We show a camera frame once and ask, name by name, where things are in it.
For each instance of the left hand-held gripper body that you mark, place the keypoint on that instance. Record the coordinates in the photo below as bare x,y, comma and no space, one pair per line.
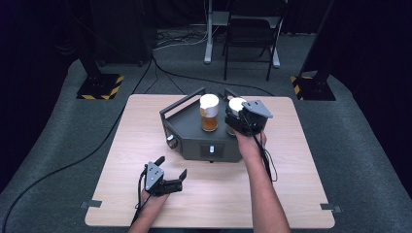
154,181

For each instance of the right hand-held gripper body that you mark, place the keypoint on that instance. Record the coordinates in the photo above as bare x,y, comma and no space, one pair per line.
252,119

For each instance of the amber-filled jar with white lid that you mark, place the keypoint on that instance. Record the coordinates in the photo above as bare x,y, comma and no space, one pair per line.
209,113

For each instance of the dark grey corner shelf rack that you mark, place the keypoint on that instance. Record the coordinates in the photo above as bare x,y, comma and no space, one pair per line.
188,129

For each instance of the person's left hand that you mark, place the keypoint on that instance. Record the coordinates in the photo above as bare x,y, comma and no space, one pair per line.
154,200

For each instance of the person's right hand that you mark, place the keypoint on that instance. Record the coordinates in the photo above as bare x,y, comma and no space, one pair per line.
249,145

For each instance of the grey tape piece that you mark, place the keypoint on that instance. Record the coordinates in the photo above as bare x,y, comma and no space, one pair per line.
91,204
331,207

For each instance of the black stand with striped base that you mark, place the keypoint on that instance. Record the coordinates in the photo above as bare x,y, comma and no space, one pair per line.
98,85
312,87

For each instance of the white desk leg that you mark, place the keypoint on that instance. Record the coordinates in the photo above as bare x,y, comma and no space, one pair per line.
276,55
209,39

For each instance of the black folding chair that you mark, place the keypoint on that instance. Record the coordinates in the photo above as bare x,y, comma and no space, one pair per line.
251,35

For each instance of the black cabinet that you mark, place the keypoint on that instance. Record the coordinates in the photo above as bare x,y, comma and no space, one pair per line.
123,32

